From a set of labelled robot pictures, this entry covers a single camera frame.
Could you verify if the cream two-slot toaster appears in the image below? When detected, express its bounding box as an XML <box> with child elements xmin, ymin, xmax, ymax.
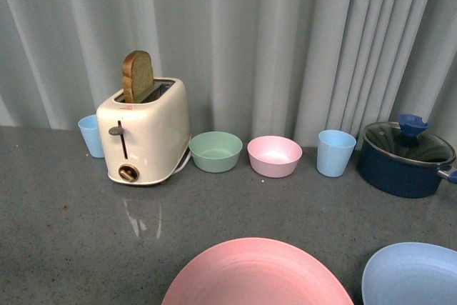
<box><xmin>96</xmin><ymin>78</ymin><xmax>191</xmax><ymax>186</ymax></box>

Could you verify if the light blue cup behind toaster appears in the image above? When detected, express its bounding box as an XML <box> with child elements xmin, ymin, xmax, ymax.
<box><xmin>78</xmin><ymin>114</ymin><xmax>104</xmax><ymax>158</ymax></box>

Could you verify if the glass lid with blue knob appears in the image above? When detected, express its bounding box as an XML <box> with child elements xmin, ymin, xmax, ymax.
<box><xmin>363</xmin><ymin>114</ymin><xmax>456</xmax><ymax>166</ymax></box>

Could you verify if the blue plate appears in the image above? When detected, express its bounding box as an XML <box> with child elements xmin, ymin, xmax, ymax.
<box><xmin>361</xmin><ymin>242</ymin><xmax>456</xmax><ymax>304</ymax></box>

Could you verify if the green bowl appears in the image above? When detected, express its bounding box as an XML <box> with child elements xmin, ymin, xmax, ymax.
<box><xmin>189</xmin><ymin>131</ymin><xmax>243</xmax><ymax>173</ymax></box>

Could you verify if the white toaster power cable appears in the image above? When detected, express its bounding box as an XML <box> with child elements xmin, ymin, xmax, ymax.
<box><xmin>170</xmin><ymin>150</ymin><xmax>193</xmax><ymax>176</ymax></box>

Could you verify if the grey pleated curtain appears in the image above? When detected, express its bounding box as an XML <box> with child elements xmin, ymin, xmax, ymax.
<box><xmin>1</xmin><ymin>0</ymin><xmax>456</xmax><ymax>146</ymax></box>

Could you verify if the pink plate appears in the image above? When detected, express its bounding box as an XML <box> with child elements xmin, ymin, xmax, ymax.
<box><xmin>163</xmin><ymin>237</ymin><xmax>352</xmax><ymax>304</ymax></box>

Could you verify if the pink bowl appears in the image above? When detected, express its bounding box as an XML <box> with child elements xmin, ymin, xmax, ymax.
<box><xmin>247</xmin><ymin>136</ymin><xmax>303</xmax><ymax>179</ymax></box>

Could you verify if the brown bread slice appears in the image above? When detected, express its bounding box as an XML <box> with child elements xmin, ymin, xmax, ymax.
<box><xmin>122</xmin><ymin>50</ymin><xmax>154</xmax><ymax>103</ymax></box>

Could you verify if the dark blue pot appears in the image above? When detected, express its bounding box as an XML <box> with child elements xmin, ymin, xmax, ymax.
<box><xmin>356</xmin><ymin>129</ymin><xmax>457</xmax><ymax>199</ymax></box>

